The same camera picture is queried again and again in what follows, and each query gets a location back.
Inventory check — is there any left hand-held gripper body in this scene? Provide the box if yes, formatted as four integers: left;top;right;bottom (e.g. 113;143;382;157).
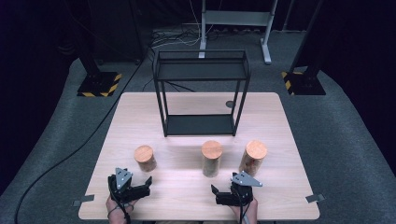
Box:
107;167;138;204

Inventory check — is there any long black floor cable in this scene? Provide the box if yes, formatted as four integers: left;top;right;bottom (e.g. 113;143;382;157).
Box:
13;57;148;224

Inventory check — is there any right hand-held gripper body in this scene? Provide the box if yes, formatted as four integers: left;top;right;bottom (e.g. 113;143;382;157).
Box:
229;171;263;207

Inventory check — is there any hand-held gripper cable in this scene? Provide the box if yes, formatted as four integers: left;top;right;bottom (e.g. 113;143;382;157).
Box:
106;183;133;224
237;192;250;224

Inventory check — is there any person's right hand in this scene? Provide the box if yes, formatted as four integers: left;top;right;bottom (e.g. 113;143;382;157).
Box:
229;197;260;224

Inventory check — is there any short glass jar wooden lid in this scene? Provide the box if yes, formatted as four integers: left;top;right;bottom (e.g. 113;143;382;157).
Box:
134;145;158;173

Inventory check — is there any right hand-held gripper cable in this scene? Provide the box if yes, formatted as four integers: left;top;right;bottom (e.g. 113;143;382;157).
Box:
237;192;250;224

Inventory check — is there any left hand-held gripper cable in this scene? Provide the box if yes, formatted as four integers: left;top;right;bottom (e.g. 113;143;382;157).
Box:
106;183;133;224

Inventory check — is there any thin black cable behind rack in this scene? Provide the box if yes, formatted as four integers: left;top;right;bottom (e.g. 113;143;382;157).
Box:
142;77;196;93

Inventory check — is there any black stand with striped base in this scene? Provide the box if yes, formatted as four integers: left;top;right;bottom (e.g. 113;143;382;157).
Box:
73;0;123;98
281;0;327;96

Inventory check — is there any grey metal stand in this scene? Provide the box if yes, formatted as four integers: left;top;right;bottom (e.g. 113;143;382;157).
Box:
198;0;279;65

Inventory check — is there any grey tape piece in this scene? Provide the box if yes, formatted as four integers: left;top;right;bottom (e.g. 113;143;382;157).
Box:
304;193;327;204
72;194;95;207

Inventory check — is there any bundle of floor cables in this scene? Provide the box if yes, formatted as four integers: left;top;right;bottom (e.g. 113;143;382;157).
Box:
149;27;205;50

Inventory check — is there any black metal shelf rack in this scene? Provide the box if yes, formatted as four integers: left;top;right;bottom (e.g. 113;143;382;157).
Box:
152;49;252;138

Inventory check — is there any person's left hand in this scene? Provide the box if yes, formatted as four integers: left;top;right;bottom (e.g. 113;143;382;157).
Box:
105;195;138;224

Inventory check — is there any tall glass jar wooden lid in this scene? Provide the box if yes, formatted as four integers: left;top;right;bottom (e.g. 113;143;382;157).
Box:
201;140;224;178
238;139;268;177

